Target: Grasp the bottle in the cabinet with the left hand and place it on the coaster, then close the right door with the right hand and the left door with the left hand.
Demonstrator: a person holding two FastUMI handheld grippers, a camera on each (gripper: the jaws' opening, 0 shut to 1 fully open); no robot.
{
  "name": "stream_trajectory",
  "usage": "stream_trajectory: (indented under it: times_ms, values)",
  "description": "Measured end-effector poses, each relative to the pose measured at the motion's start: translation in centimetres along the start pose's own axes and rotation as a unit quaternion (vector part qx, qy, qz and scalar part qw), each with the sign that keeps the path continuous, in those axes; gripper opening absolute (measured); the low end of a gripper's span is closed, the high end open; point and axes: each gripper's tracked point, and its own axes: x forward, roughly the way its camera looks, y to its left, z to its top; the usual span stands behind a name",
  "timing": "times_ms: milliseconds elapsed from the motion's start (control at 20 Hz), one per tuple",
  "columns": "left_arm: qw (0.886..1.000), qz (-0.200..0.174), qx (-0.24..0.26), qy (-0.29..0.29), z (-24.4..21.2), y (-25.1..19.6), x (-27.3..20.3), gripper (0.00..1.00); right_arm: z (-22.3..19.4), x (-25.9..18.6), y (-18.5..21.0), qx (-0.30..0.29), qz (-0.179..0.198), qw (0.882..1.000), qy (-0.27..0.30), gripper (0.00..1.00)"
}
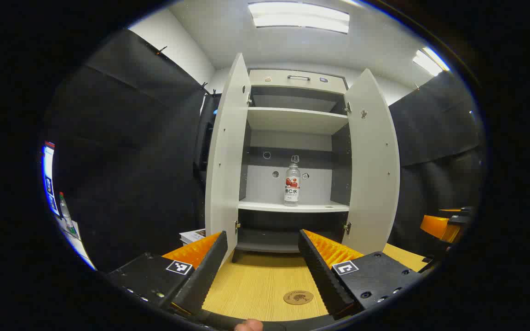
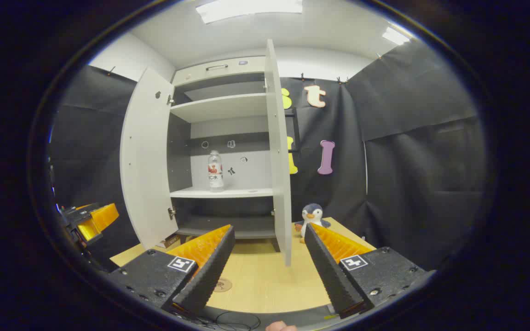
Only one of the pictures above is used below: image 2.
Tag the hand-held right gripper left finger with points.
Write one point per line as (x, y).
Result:
(210, 276)

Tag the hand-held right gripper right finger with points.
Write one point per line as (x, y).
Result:
(327, 271)

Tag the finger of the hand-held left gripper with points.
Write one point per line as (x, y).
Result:
(104, 218)

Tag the round brown coaster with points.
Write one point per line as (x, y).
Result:
(224, 286)

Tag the grey cabinet door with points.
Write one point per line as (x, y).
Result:
(278, 161)
(147, 161)

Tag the clear plastic bottle red label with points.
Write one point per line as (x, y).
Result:
(216, 177)

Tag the grey cabinet with shelves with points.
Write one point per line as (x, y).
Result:
(228, 108)

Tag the small brown box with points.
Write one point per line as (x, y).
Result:
(168, 241)

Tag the penguin plush toy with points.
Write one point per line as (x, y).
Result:
(312, 216)

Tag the black backdrop cloth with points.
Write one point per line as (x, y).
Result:
(407, 161)

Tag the small ceiling light panel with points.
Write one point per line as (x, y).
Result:
(394, 36)

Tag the large ceiling light panel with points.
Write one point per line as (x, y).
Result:
(246, 10)

